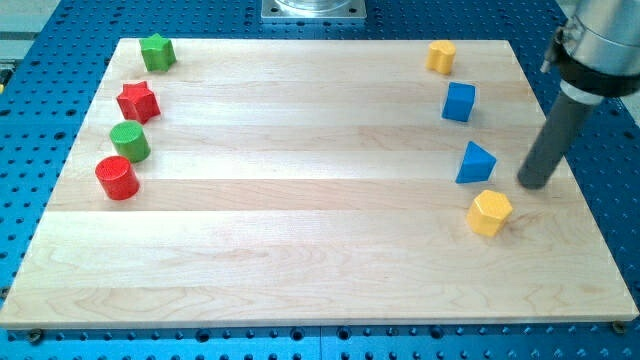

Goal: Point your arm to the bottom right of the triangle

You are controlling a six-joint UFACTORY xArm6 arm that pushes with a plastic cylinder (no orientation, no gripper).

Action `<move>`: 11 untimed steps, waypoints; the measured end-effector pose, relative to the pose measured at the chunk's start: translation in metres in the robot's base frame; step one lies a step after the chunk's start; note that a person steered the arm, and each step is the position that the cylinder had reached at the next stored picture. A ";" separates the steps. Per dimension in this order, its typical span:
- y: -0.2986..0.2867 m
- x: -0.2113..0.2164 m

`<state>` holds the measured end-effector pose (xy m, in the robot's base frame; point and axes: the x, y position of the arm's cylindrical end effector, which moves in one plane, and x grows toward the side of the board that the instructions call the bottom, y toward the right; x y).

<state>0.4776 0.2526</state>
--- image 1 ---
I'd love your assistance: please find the green star block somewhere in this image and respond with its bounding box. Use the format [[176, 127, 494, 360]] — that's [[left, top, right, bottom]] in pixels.
[[139, 33, 176, 72]]

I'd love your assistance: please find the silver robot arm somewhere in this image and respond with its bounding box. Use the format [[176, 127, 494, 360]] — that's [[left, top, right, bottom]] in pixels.
[[541, 0, 639, 98]]

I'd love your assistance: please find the red cylinder block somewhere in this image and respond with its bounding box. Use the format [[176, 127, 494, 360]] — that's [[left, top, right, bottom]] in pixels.
[[95, 155, 140, 200]]

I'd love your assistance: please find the yellow hexagon block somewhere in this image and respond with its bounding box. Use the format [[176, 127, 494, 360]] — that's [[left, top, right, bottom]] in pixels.
[[466, 190, 513, 237]]

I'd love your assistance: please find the blue triangle block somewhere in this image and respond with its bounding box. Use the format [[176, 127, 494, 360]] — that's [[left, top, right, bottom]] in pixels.
[[455, 141, 497, 184]]

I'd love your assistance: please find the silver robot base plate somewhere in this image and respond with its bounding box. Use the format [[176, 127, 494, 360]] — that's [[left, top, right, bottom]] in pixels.
[[261, 0, 367, 20]]

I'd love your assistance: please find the blue cube block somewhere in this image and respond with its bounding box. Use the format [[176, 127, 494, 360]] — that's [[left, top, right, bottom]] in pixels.
[[441, 82, 476, 122]]

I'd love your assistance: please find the green cylinder block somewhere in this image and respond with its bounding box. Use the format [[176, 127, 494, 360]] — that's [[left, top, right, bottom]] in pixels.
[[109, 121, 151, 163]]

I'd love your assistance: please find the light wooden board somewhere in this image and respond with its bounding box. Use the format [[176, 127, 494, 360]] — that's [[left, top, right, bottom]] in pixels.
[[1, 38, 638, 329]]

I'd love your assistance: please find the red star block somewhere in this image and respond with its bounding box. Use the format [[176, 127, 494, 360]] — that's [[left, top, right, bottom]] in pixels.
[[116, 81, 161, 124]]

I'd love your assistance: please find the grey cylindrical pointer rod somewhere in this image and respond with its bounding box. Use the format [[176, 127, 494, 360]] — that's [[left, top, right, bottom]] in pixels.
[[517, 80, 604, 190]]

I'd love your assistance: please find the yellow heart block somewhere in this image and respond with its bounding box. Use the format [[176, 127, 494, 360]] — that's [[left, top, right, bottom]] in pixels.
[[425, 40, 456, 75]]

